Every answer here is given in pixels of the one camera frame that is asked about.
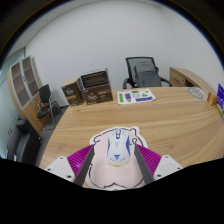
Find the wooden shelf unit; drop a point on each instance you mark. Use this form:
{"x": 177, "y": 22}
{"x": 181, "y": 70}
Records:
{"x": 23, "y": 86}

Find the orange-brown wooden box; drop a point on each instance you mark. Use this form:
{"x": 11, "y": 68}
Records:
{"x": 212, "y": 99}

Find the printed paper sheet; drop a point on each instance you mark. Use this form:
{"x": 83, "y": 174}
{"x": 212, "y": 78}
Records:
{"x": 136, "y": 96}

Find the wooden side desk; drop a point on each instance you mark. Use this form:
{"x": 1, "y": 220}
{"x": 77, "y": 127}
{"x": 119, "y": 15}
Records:
{"x": 188, "y": 78}

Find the purple card package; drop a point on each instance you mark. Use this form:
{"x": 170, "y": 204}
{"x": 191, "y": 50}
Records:
{"x": 220, "y": 96}

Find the black box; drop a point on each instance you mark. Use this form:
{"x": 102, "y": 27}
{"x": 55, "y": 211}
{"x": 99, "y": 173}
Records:
{"x": 95, "y": 78}

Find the small brown printed carton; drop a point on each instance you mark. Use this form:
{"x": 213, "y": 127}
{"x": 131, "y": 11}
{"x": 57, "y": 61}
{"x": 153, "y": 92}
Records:
{"x": 71, "y": 93}

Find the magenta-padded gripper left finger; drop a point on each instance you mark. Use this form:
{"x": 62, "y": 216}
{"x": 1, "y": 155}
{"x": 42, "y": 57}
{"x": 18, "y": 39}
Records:
{"x": 60, "y": 166}

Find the small black chair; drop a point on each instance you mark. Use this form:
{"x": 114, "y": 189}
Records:
{"x": 46, "y": 103}

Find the white blue computer mouse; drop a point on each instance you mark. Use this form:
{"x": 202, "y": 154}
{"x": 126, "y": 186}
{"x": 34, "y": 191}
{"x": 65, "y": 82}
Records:
{"x": 118, "y": 148}

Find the dark armchair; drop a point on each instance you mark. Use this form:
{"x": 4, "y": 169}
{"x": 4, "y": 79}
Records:
{"x": 21, "y": 143}

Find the pink pig-shaped mouse pad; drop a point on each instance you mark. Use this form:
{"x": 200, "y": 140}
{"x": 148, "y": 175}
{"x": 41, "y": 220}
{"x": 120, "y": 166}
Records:
{"x": 111, "y": 175}

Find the large brown printed carton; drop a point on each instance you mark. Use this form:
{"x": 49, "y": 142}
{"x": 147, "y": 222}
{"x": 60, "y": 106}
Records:
{"x": 98, "y": 95}

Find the black mesh office chair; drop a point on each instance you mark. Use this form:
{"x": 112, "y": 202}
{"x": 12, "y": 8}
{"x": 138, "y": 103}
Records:
{"x": 145, "y": 75}

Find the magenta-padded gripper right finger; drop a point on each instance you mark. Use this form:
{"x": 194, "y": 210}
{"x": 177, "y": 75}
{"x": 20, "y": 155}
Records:
{"x": 168, "y": 165}

